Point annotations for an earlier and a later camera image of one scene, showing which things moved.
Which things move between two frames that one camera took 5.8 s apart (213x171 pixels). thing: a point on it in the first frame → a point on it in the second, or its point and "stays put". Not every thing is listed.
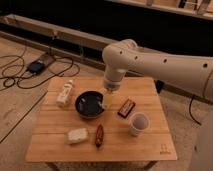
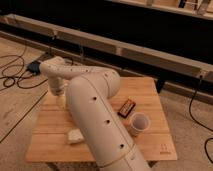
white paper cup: (139, 122) stays put
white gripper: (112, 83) → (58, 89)
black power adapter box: (36, 66) stays put
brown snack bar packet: (126, 108) stays put
